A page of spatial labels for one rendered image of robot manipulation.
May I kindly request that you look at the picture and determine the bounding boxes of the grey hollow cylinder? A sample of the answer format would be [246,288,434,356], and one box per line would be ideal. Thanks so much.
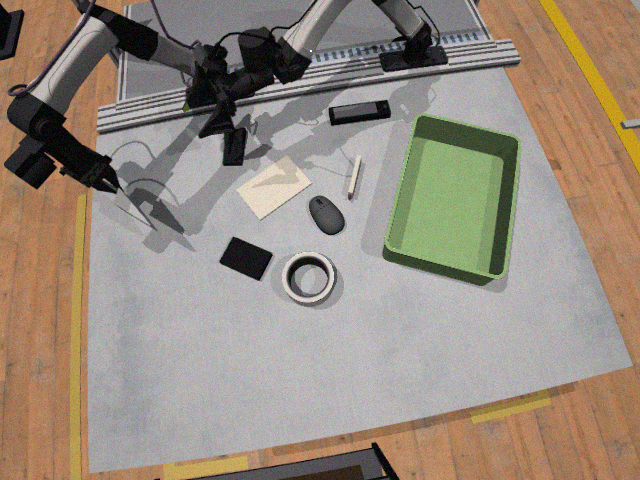
[282,252,334,307]

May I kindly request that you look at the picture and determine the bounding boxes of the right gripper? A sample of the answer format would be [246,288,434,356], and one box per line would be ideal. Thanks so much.
[59,141,124,194]

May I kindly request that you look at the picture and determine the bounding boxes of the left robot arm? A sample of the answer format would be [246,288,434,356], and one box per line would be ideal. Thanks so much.
[193,0,448,92]

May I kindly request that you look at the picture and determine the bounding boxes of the green rectangular litter pan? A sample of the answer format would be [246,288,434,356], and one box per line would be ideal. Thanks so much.
[382,113,522,286]

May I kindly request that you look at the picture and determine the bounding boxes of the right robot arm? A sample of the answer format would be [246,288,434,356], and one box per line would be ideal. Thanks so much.
[4,1,196,189]

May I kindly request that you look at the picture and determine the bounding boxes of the black computer mouse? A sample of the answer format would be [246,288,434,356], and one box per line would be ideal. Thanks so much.
[309,196,344,235]

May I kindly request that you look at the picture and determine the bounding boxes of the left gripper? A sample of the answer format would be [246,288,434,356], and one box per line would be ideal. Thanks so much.
[183,60,255,139]

